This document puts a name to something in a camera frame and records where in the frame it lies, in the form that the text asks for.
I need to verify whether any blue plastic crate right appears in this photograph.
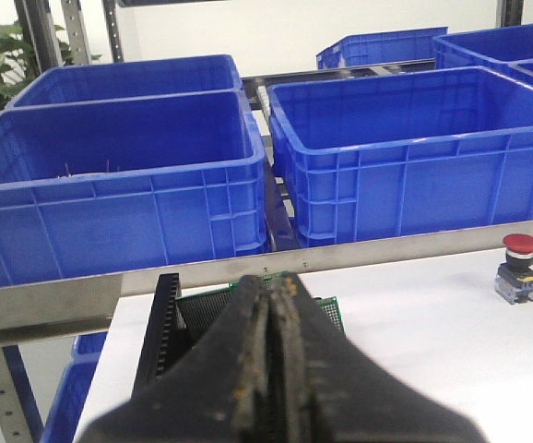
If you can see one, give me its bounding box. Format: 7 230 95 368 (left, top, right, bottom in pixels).
433 23 533 86

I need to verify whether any metal shelf frame post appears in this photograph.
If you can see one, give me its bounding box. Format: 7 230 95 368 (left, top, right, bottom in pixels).
0 345 33 442

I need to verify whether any black slotted board rack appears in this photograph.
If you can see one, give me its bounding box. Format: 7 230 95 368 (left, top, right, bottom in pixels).
133 273 191 394

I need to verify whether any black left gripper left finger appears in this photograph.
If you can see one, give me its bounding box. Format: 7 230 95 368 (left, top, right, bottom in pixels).
80 276 272 442

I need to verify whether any green circuit board middle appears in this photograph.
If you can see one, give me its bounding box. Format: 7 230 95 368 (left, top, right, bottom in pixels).
314 297 345 334

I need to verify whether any red emergency stop button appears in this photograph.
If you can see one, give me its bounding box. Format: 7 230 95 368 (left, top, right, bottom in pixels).
494 233 533 305

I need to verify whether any blue crate lower shelf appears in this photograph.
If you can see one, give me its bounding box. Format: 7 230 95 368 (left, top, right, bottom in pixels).
40 331 107 443

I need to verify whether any blue plastic crate left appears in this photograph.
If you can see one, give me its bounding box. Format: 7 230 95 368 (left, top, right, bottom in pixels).
0 90 267 287

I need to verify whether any blue plastic crate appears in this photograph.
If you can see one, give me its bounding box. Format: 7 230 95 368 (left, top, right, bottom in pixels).
267 66 533 246
433 23 533 86
0 90 267 287

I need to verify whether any blue crate back left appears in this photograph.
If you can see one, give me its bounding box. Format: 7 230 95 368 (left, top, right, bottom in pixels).
6 54 243 109

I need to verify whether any green circuit board rear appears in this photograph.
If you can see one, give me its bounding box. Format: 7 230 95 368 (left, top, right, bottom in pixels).
173 269 290 345

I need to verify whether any blue crate far back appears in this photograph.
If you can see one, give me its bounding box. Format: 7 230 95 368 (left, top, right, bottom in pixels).
316 27 448 69

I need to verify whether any green potted plant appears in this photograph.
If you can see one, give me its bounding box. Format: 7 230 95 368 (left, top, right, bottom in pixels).
0 20 101 116

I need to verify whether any green circuit board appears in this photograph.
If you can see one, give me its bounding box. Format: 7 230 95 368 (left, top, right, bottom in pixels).
314 297 345 334
173 269 290 345

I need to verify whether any metal table edge rail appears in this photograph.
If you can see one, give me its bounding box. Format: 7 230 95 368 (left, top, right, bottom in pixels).
0 221 533 331

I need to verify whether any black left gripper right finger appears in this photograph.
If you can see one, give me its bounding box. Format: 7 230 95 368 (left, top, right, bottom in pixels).
269 272 485 442

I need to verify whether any blue plastic crate centre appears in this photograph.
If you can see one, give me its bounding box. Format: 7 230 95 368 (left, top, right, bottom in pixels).
267 66 533 246

